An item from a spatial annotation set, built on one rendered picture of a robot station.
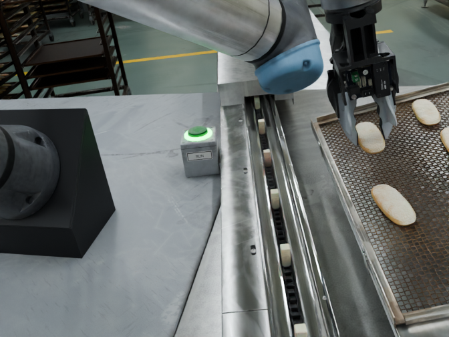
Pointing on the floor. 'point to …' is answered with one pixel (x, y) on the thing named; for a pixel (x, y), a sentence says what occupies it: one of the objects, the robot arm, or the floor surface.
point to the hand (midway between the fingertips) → (368, 132)
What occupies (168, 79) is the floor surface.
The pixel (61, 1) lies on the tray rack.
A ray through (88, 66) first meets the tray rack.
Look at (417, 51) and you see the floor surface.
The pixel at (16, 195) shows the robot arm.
